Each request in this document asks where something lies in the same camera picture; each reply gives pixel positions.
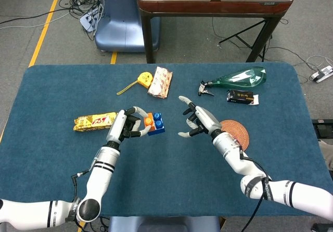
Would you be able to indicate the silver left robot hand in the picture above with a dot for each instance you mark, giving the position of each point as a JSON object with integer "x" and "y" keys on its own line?
{"x": 117, "y": 126}

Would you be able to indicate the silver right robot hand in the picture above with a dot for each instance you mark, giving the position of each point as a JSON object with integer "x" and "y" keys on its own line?
{"x": 208, "y": 121}

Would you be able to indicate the orange toy brick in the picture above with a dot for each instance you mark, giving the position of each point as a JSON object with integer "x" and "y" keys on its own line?
{"x": 148, "y": 122}

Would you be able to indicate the blue toy brick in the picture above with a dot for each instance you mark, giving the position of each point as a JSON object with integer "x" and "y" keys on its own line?
{"x": 158, "y": 125}

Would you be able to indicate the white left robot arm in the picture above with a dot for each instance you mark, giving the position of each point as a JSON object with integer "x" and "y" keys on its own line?
{"x": 100, "y": 180}

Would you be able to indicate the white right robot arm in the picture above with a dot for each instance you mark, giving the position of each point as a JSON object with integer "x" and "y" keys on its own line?
{"x": 234, "y": 156}

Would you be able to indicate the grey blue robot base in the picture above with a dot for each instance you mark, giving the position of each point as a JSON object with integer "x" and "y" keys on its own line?
{"x": 164, "y": 225}

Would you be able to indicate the yellow snack package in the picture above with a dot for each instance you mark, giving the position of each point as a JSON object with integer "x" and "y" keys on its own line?
{"x": 91, "y": 122}

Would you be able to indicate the round woven coaster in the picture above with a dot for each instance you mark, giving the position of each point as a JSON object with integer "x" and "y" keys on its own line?
{"x": 243, "y": 135}

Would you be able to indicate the black small box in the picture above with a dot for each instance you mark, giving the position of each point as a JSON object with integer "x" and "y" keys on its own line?
{"x": 239, "y": 96}

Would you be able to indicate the green spray bottle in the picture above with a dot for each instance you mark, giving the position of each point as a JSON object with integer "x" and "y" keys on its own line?
{"x": 239, "y": 79}

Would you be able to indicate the yellow tape measure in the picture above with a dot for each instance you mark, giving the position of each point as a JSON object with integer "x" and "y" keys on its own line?
{"x": 144, "y": 79}

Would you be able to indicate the white red patterned packet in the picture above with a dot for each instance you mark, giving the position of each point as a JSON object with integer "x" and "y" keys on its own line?
{"x": 160, "y": 82}

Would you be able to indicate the blue felt table cover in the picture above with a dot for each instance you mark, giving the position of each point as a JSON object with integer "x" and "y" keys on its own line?
{"x": 182, "y": 190}

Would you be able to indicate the blue grey machine base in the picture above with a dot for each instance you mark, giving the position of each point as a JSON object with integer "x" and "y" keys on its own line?
{"x": 119, "y": 26}

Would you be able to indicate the white power strip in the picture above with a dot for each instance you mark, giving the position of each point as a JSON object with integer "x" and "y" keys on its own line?
{"x": 89, "y": 21}
{"x": 321, "y": 74}

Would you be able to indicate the black flat case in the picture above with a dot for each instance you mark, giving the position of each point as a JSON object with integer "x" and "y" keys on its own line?
{"x": 323, "y": 126}

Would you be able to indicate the brown mahjong table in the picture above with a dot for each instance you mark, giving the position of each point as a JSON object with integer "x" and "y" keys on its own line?
{"x": 213, "y": 0}

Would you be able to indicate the beige fabric bundle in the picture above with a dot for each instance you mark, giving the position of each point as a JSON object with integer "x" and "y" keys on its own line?
{"x": 326, "y": 154}

